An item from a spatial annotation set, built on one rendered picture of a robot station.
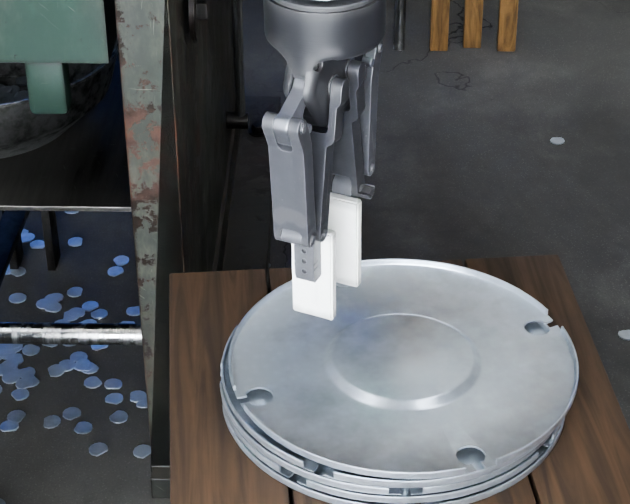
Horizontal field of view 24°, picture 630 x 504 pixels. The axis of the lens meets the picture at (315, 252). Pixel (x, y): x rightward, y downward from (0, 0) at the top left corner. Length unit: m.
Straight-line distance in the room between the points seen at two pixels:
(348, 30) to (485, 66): 1.71
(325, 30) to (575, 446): 0.48
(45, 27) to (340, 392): 0.49
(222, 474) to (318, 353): 0.14
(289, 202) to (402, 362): 0.33
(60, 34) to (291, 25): 0.60
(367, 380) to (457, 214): 0.98
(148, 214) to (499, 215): 0.81
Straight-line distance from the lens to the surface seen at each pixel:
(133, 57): 1.37
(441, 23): 2.60
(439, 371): 1.20
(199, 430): 1.21
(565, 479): 1.18
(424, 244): 2.07
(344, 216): 0.99
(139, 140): 1.42
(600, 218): 2.16
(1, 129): 1.61
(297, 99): 0.88
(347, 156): 0.97
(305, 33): 0.87
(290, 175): 0.90
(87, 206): 1.58
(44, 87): 1.47
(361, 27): 0.87
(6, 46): 1.46
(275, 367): 1.21
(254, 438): 1.17
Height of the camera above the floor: 1.13
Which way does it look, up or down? 34 degrees down
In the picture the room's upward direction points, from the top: straight up
